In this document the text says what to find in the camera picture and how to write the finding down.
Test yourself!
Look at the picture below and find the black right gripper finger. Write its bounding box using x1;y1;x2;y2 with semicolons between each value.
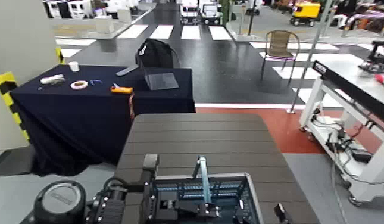
273;203;293;224

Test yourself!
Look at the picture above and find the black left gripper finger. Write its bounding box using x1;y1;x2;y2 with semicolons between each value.
233;200;254;224

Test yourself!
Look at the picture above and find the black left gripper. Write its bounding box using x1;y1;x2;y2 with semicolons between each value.
138;153;222;224

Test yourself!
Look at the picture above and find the blue grey plastic crate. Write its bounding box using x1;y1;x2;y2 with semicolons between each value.
148;155;264;224

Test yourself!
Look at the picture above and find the black power strip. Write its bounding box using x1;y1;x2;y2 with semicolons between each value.
351;149;374;163

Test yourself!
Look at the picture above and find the grey open laptop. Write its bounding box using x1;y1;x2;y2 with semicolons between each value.
138;57;180;91

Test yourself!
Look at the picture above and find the orange hand tool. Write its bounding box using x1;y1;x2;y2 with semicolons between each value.
110;82;134;95

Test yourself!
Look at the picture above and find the black tablecloth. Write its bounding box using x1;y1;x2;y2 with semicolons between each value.
10;64;196;178

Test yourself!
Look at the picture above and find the grey flat slab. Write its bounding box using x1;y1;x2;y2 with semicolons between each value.
115;65;139;77

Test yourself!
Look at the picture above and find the black backpack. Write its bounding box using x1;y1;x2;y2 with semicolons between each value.
135;38;182;70

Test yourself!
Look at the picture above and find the grey metal pole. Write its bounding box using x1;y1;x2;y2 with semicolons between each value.
286;0;335;114

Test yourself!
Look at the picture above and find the white crumpled object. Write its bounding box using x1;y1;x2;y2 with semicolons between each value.
40;74;67;86

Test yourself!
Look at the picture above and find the small yellow black hazard guard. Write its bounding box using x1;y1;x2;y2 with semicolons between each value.
55;46;66;66

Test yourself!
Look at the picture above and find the brown wicker metal chair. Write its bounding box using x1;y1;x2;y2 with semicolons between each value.
260;29;301;85

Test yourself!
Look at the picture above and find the white box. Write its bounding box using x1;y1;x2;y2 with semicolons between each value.
117;7;132;24
95;15;115;35

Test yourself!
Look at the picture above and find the white vehicle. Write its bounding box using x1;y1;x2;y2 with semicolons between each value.
199;0;224;26
179;0;200;26

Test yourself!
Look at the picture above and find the black robot device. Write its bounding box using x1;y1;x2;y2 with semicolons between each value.
358;39;384;74

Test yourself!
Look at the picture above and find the large yellow black hazard guard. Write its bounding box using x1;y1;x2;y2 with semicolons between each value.
0;71;30;141

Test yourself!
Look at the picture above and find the thin black pole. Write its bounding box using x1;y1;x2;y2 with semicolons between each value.
247;0;257;36

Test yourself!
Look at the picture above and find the white machines row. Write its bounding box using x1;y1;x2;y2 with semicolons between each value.
43;0;92;20

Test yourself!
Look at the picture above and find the yellow vehicle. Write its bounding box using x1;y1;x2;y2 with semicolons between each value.
289;1;322;27

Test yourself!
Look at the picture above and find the purple covered stall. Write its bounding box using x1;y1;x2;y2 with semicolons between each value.
348;9;384;35

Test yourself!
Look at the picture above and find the grey floor cable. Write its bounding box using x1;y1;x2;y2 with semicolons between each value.
330;150;350;224

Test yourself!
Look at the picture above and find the orange hanging strap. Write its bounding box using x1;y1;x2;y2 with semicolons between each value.
128;93;136;122

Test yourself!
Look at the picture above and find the black cable bundle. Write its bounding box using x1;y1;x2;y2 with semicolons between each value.
324;129;355;154

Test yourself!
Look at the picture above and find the red cable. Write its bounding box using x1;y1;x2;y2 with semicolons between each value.
349;120;375;140

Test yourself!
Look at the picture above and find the pink white tape ring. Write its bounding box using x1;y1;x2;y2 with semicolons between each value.
70;80;89;91

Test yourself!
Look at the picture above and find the white frame table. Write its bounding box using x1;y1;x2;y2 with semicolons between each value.
298;54;384;204

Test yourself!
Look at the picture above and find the grey sign post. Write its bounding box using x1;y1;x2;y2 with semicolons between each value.
238;4;247;36

